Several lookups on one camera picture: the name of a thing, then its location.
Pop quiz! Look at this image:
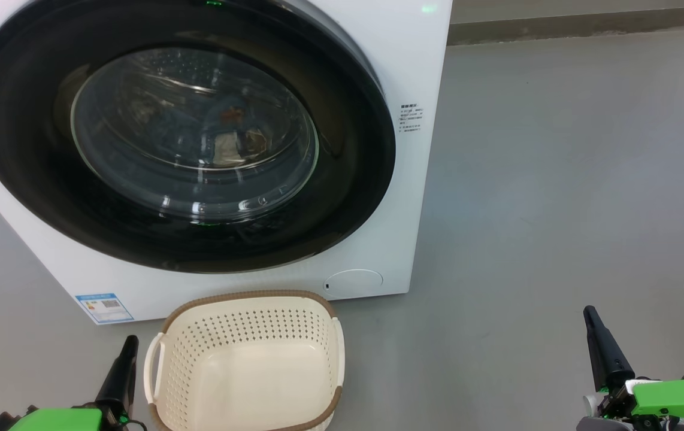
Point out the white cloth garment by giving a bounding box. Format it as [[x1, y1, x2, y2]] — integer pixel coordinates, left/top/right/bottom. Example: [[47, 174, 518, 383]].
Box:
[[212, 130, 245, 167]]

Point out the round white filter cover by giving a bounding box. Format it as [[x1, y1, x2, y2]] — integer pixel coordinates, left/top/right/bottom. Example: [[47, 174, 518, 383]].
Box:
[[323, 268, 384, 301]]

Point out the white front-load washing machine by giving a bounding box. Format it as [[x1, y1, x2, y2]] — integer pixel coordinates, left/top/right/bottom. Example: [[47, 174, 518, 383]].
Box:
[[0, 0, 454, 325]]

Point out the black round glass washer door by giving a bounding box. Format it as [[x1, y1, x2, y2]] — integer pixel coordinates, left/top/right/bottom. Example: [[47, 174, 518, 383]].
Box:
[[0, 0, 397, 275]]

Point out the cream perforated laundry basket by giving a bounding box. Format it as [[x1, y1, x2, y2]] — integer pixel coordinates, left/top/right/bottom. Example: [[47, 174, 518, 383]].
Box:
[[143, 290, 346, 431]]

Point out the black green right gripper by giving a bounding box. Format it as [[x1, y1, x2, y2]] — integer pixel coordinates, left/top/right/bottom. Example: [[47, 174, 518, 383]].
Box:
[[576, 305, 684, 431]]

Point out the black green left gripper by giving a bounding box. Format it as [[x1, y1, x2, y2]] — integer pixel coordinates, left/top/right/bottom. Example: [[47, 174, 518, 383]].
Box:
[[0, 335, 147, 431]]

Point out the blue energy label sticker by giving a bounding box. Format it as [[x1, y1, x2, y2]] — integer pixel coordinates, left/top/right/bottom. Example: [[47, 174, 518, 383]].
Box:
[[74, 292, 135, 326]]

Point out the blue bear-print garment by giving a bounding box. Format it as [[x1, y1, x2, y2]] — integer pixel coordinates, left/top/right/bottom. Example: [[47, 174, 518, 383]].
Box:
[[198, 93, 272, 169]]

